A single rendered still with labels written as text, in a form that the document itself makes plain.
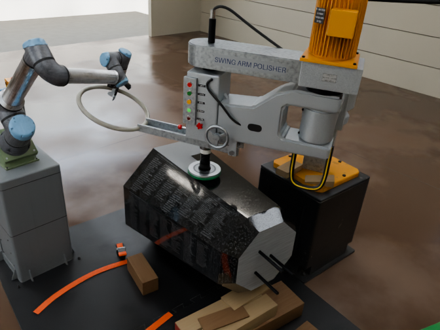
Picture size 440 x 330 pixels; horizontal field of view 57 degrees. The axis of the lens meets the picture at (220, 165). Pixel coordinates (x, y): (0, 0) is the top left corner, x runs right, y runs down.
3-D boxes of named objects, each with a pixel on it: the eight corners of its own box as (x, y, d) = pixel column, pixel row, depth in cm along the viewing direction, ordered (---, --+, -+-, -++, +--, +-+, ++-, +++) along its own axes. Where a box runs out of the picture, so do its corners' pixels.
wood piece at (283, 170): (291, 164, 311) (292, 158, 309) (302, 169, 306) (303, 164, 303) (275, 173, 298) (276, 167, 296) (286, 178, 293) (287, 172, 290)
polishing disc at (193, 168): (227, 171, 269) (227, 169, 269) (202, 181, 256) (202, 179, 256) (206, 159, 283) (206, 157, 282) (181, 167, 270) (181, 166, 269)
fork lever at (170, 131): (245, 145, 262) (246, 138, 260) (236, 158, 246) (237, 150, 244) (148, 122, 279) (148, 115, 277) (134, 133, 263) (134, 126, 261)
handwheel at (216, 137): (232, 145, 246) (234, 122, 239) (227, 152, 238) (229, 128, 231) (209, 140, 250) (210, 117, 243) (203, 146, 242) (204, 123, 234)
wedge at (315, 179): (332, 181, 294) (334, 175, 292) (333, 187, 286) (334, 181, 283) (304, 176, 298) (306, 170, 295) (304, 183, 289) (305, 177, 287)
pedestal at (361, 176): (296, 213, 391) (310, 144, 355) (354, 251, 347) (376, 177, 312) (245, 238, 354) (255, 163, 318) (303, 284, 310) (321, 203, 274)
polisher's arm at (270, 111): (328, 162, 249) (345, 84, 225) (323, 180, 230) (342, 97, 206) (215, 138, 268) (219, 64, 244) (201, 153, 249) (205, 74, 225)
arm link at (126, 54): (115, 46, 268) (126, 46, 276) (110, 63, 275) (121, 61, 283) (124, 54, 265) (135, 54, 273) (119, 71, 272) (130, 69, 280)
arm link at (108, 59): (110, 65, 257) (126, 63, 267) (103, 48, 257) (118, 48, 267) (103, 73, 263) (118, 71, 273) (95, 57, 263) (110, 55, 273)
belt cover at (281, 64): (357, 88, 226) (365, 57, 218) (355, 102, 205) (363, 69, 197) (197, 62, 251) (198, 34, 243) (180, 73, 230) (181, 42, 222)
